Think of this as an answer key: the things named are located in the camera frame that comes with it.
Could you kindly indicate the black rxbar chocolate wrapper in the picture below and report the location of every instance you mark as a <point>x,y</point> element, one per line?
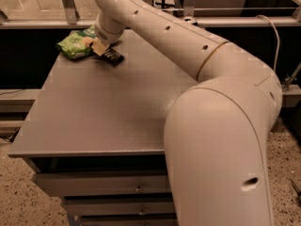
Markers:
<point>113,57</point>

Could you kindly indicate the green rice chip bag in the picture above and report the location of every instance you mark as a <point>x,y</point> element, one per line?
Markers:
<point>77,44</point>

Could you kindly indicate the middle grey drawer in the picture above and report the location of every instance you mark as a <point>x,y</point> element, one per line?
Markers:
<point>138,205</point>

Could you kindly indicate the top grey drawer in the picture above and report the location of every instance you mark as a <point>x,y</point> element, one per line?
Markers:
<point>73,184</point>

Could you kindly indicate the bottom grey drawer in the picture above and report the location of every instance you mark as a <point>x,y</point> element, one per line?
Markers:
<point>148,220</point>

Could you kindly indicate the grey drawer cabinet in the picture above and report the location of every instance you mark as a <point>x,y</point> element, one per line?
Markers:
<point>93,117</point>

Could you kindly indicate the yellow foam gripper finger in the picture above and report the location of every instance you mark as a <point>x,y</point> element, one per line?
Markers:
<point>99,47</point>

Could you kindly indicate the grey drawer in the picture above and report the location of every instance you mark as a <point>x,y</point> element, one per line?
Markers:
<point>138,205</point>
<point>148,220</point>
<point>73,184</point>

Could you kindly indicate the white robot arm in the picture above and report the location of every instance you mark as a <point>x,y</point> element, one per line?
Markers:
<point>215,132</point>

